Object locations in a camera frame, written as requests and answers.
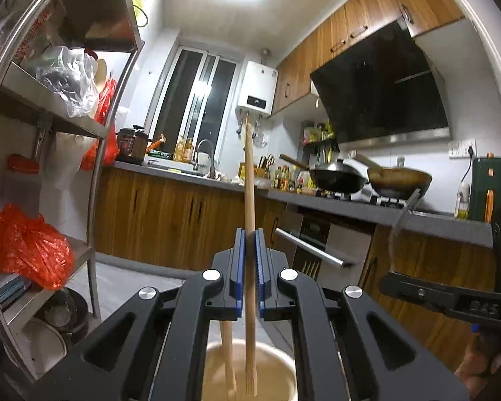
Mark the dark rice cooker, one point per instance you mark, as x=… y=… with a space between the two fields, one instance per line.
x=132 y=144

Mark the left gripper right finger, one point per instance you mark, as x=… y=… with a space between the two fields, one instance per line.
x=272 y=304

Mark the black wok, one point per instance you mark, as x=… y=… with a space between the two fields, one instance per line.
x=334 y=176

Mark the black range hood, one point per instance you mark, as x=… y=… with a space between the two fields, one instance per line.
x=383 y=90

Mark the built-in oven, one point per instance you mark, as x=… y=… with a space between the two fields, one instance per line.
x=330 y=249

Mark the wooden chopstick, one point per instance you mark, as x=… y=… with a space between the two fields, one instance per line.
x=227 y=343
x=251 y=381

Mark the red plastic bag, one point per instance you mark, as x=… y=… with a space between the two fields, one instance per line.
x=34 y=249

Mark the brown frying pan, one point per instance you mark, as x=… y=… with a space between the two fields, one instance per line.
x=397 y=182

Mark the silver metal fork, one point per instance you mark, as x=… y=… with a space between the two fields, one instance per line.
x=397 y=226

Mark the stainless steel shelf rack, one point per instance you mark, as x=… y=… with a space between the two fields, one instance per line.
x=64 y=65

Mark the person's right hand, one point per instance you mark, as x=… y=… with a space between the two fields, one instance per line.
x=481 y=361

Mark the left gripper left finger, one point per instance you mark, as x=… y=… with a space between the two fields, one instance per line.
x=227 y=303

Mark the white water heater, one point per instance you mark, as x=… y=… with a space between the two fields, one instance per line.
x=257 y=90

